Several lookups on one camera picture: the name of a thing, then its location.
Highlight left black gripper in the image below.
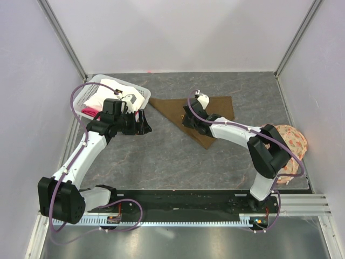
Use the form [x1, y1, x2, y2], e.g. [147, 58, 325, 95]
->
[114, 109, 151, 135]

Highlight brown cloth napkin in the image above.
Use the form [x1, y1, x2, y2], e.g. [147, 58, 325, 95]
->
[149, 96, 234, 149]

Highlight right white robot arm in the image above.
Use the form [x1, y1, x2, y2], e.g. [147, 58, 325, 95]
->
[182, 99, 292, 213]

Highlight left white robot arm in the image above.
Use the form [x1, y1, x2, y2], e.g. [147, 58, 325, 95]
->
[38, 99, 151, 224]

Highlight white folded t-shirt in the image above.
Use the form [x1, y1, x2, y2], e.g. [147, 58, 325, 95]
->
[84, 79, 144, 112]

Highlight pink folded cloth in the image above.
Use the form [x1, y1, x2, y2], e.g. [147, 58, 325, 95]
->
[81, 107, 99, 119]

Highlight white plastic basket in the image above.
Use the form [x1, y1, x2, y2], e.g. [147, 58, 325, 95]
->
[73, 74, 151, 120]

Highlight floral pink hat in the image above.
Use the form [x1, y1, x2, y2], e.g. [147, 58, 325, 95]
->
[275, 125, 308, 175]

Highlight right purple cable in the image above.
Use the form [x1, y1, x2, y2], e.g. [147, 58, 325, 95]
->
[187, 90, 306, 234]

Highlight purple cable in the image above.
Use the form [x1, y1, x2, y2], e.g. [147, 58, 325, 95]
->
[48, 82, 143, 246]
[187, 90, 306, 234]

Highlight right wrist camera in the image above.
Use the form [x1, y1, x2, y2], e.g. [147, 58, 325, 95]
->
[195, 90, 210, 110]

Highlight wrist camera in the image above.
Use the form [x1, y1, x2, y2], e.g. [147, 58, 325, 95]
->
[195, 90, 210, 110]
[120, 94, 138, 114]

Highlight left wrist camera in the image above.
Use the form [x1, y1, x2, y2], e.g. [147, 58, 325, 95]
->
[120, 94, 138, 114]

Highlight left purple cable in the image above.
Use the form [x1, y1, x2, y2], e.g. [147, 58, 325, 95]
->
[48, 82, 143, 246]

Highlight slotted cable duct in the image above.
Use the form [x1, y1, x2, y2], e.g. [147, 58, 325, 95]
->
[67, 214, 267, 227]

